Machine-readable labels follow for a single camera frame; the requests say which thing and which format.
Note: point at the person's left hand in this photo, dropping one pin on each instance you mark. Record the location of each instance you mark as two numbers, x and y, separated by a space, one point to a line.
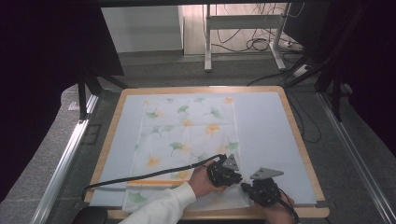
200 183

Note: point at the black rounded object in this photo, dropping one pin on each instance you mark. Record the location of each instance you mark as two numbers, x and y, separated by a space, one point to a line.
90 215

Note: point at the white cabinet panel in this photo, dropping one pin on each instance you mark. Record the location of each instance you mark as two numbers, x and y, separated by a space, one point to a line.
141 28

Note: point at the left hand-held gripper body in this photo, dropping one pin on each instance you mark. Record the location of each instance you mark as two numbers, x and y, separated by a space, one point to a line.
222 174

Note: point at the light blue table mat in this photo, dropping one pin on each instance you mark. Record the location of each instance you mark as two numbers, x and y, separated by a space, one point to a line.
267 130

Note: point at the black metal stand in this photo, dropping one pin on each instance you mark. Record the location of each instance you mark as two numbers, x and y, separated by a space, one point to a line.
82 99
336 99

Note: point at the wooden-rimmed table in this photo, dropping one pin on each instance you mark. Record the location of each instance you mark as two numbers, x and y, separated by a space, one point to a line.
199 90

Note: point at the aluminium rail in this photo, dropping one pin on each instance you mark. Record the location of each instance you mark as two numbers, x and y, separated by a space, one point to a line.
62 168
358 161

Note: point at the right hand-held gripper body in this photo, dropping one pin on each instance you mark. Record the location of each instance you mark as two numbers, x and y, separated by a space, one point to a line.
266 191

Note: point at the white desk frame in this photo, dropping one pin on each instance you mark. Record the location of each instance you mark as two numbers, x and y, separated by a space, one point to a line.
243 21

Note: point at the person's right hand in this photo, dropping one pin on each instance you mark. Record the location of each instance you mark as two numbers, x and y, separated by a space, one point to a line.
278 213

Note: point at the dark curtain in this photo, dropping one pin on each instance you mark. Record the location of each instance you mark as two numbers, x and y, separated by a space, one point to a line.
37 77
373 77

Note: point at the white power strip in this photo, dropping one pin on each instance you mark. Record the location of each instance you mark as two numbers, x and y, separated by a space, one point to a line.
301 70

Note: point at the white leaf-print cloth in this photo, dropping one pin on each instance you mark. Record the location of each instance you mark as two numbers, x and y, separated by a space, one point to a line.
186 137

